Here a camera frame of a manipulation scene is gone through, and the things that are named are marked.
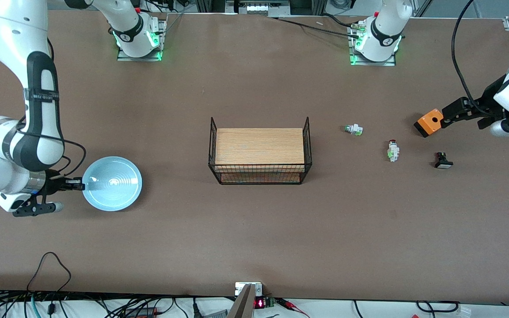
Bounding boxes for grey metal bar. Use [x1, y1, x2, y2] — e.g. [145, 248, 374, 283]
[227, 284, 256, 318]

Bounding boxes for black power adapter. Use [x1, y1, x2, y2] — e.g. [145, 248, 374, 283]
[124, 307, 158, 317]

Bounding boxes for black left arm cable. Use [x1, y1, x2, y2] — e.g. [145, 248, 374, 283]
[451, 0, 496, 117]

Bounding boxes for red probe leads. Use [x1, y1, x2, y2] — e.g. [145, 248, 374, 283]
[277, 298, 310, 318]

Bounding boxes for thin black looped cable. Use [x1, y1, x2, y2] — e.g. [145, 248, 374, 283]
[27, 252, 72, 294]

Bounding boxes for small silver metal bracket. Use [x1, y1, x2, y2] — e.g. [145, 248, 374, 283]
[235, 282, 263, 297]

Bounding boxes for black flat loop cable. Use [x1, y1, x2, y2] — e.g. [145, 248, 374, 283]
[416, 300, 460, 313]

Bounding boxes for black square white-cap pushbutton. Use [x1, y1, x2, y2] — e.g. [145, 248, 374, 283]
[434, 151, 454, 169]

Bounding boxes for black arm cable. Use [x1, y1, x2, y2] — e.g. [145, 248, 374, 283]
[451, 0, 496, 117]
[16, 38, 88, 178]

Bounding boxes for orange button enclosure box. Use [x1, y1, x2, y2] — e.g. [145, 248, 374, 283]
[414, 108, 446, 138]

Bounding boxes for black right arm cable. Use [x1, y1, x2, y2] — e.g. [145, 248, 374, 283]
[16, 38, 88, 178]

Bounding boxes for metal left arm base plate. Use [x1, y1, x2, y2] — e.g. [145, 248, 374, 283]
[347, 22, 397, 67]

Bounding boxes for black wire rack wooden shelf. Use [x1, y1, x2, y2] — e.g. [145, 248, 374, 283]
[208, 117, 313, 186]

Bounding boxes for light blue plate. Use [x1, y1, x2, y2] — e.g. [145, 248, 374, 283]
[81, 156, 143, 212]

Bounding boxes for long black table cable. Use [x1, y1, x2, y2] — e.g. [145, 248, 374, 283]
[277, 17, 361, 38]

